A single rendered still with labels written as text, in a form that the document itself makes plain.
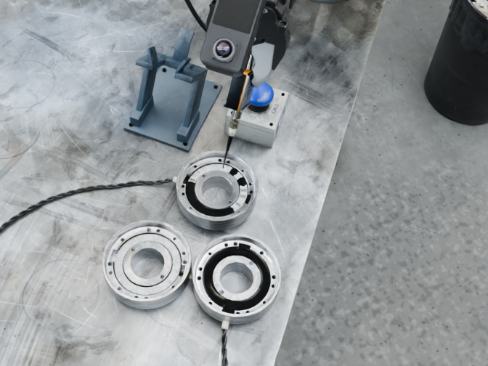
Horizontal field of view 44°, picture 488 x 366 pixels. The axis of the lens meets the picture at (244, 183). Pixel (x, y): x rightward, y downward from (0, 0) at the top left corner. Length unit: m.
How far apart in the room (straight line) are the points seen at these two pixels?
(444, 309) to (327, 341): 0.33
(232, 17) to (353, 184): 1.23
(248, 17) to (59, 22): 0.48
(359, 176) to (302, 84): 0.92
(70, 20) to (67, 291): 0.46
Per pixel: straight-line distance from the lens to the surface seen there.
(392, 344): 1.63
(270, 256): 0.74
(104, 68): 0.95
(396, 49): 2.18
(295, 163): 0.84
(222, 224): 0.75
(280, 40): 0.68
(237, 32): 0.61
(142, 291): 0.72
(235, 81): 0.73
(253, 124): 0.82
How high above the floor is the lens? 1.50
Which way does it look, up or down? 59 degrees down
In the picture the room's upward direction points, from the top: 6 degrees clockwise
